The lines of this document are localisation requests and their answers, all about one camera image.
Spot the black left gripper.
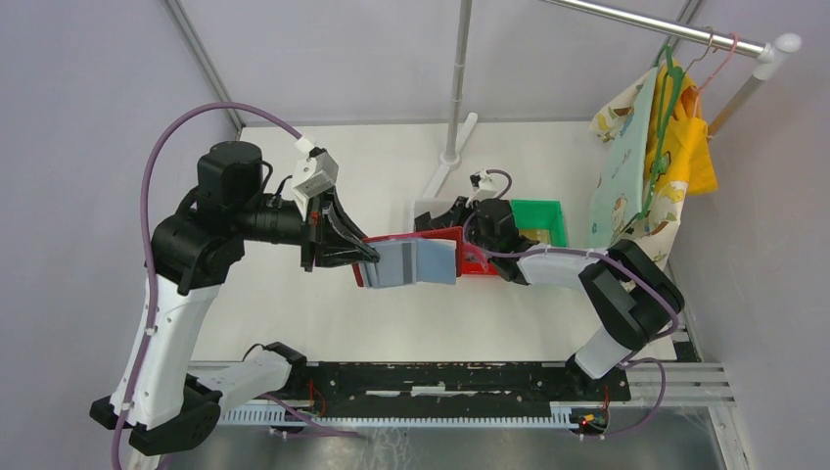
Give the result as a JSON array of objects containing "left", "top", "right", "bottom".
[{"left": 235, "top": 183, "right": 381, "bottom": 271}]

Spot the red leather card holder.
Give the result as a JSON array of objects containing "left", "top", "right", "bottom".
[{"left": 352, "top": 226, "right": 467, "bottom": 290}]

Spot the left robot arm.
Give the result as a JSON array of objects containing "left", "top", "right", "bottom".
[{"left": 90, "top": 140, "right": 380, "bottom": 456}]

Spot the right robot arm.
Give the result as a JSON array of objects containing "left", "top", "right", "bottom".
[{"left": 437, "top": 197, "right": 685, "bottom": 400}]

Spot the black cards stack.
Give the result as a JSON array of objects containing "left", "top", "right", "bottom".
[{"left": 414, "top": 212, "right": 456, "bottom": 232}]

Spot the gold cards stack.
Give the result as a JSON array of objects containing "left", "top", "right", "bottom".
[{"left": 519, "top": 228, "right": 551, "bottom": 245}]

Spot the white plastic bin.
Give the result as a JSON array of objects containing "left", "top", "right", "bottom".
[{"left": 412, "top": 198, "right": 455, "bottom": 232}]

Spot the red plastic bin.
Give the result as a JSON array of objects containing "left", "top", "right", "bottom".
[{"left": 457, "top": 242, "right": 498, "bottom": 277}]

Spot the green plastic bin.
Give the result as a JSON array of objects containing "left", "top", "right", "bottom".
[{"left": 510, "top": 199, "right": 569, "bottom": 247}]

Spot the patterned cream cloth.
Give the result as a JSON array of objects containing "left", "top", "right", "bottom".
[{"left": 587, "top": 68, "right": 687, "bottom": 270}]

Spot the yellow garment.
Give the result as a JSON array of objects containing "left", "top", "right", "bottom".
[{"left": 643, "top": 66, "right": 718, "bottom": 203}]

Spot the small circuit board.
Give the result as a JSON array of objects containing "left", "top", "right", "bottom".
[{"left": 570, "top": 409, "right": 610, "bottom": 436}]

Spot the green hanger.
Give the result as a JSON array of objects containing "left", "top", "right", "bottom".
[{"left": 636, "top": 45, "right": 685, "bottom": 220}]

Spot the pink hanger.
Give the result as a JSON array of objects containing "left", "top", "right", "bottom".
[{"left": 692, "top": 32, "right": 740, "bottom": 118}]

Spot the metal clothes rack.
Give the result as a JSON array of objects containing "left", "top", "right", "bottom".
[{"left": 421, "top": 0, "right": 804, "bottom": 199}]

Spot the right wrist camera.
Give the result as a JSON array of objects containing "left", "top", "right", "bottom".
[{"left": 467, "top": 169, "right": 498, "bottom": 207}]

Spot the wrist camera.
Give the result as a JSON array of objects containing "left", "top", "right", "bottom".
[
  {"left": 290, "top": 136, "right": 339, "bottom": 221},
  {"left": 467, "top": 169, "right": 498, "bottom": 207}
]

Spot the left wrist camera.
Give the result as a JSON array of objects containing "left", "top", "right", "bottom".
[{"left": 290, "top": 136, "right": 339, "bottom": 221}]

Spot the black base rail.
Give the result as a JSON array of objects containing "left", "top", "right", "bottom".
[{"left": 277, "top": 361, "right": 631, "bottom": 418}]

